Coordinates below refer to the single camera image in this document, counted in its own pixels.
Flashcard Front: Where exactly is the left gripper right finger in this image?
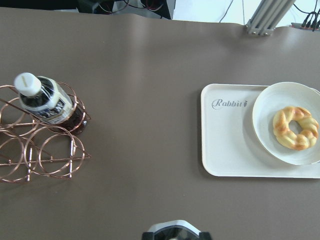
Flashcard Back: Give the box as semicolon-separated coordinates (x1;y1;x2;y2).
199;231;212;240

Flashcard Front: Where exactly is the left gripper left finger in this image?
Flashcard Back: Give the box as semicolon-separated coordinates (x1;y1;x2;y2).
141;232;154;240

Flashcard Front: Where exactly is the tea bottle carried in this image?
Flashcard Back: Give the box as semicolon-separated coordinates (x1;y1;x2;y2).
148;219;201;240

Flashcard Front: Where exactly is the cream serving tray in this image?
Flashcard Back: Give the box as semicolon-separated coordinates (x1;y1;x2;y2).
201;83;320;179

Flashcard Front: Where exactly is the tea bottle rear rack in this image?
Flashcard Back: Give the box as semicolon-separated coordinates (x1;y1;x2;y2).
14;72;88;135

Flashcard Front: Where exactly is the braided donut pastry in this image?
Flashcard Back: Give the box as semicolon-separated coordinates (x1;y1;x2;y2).
272;106;319;151

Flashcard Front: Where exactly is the white plate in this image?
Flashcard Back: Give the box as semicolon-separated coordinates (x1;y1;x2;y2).
252;82;320;165

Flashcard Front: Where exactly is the copper wire bottle rack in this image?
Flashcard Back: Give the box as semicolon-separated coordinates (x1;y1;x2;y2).
0;84;91;183

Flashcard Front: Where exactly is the aluminium frame post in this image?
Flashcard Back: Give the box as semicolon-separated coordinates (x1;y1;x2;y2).
245;0;296;37

